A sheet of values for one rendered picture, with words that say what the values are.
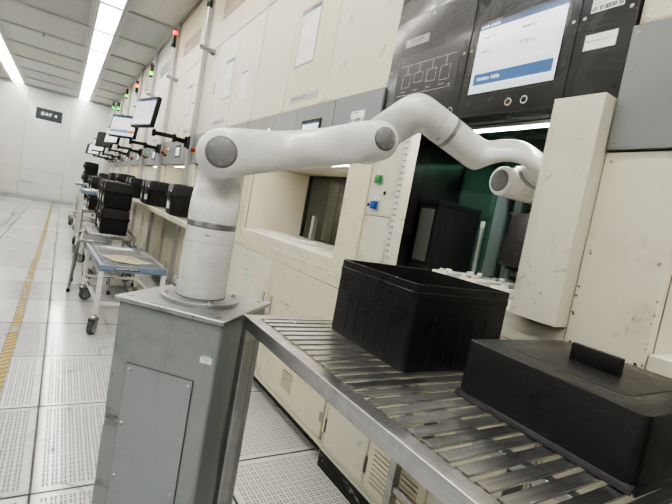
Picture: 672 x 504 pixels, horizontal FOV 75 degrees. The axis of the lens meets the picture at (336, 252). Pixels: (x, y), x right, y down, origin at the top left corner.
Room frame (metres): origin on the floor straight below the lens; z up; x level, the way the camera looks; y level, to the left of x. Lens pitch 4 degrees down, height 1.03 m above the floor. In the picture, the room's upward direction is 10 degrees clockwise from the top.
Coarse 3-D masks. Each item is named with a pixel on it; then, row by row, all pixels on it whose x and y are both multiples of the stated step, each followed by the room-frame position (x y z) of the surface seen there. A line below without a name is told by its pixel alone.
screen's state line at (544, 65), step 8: (528, 64) 1.22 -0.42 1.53; (536, 64) 1.20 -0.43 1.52; (544, 64) 1.18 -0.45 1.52; (488, 72) 1.33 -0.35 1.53; (496, 72) 1.30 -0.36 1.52; (504, 72) 1.28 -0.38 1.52; (512, 72) 1.26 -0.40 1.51; (520, 72) 1.23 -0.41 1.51; (528, 72) 1.21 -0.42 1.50; (536, 72) 1.19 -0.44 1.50; (480, 80) 1.35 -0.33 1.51; (488, 80) 1.32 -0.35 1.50; (496, 80) 1.30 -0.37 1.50
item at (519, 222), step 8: (512, 216) 1.45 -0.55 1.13; (520, 216) 1.43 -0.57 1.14; (528, 216) 1.40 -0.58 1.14; (512, 224) 1.44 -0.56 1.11; (520, 224) 1.42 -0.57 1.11; (512, 232) 1.43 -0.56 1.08; (520, 232) 1.41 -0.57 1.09; (512, 240) 1.43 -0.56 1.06; (520, 240) 1.40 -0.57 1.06; (504, 248) 1.44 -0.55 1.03; (512, 248) 1.42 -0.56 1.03; (520, 248) 1.39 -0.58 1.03; (504, 256) 1.44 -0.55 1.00; (512, 256) 1.41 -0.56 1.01; (520, 256) 1.38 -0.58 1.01; (504, 264) 1.43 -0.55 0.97; (512, 264) 1.40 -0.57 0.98; (512, 280) 1.41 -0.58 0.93
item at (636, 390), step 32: (480, 352) 0.72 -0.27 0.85; (512, 352) 0.70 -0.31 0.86; (544, 352) 0.74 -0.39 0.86; (576, 352) 0.72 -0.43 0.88; (480, 384) 0.71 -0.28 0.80; (512, 384) 0.66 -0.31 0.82; (544, 384) 0.62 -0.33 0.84; (576, 384) 0.59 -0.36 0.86; (608, 384) 0.61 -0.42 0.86; (640, 384) 0.64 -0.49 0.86; (512, 416) 0.65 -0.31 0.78; (544, 416) 0.61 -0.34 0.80; (576, 416) 0.57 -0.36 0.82; (608, 416) 0.54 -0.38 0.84; (640, 416) 0.51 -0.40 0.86; (576, 448) 0.57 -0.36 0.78; (608, 448) 0.53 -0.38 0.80; (640, 448) 0.51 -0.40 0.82; (608, 480) 0.52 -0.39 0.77; (640, 480) 0.51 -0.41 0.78
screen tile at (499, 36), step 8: (496, 32) 1.33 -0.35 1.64; (504, 32) 1.30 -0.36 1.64; (488, 40) 1.35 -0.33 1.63; (496, 40) 1.32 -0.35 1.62; (504, 40) 1.30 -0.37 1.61; (512, 40) 1.28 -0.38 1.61; (480, 48) 1.37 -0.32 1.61; (504, 48) 1.29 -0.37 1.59; (512, 48) 1.27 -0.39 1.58; (480, 56) 1.37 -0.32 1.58; (488, 56) 1.34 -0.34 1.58; (496, 56) 1.31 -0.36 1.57; (504, 56) 1.29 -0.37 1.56; (480, 64) 1.36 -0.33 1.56; (488, 64) 1.33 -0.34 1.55; (496, 64) 1.31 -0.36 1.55
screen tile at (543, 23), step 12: (552, 12) 1.18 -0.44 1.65; (528, 24) 1.24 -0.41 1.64; (540, 24) 1.21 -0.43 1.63; (552, 24) 1.18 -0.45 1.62; (552, 36) 1.17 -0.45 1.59; (516, 48) 1.26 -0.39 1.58; (528, 48) 1.23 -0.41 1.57; (540, 48) 1.19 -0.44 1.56; (552, 48) 1.16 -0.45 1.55; (516, 60) 1.25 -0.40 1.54
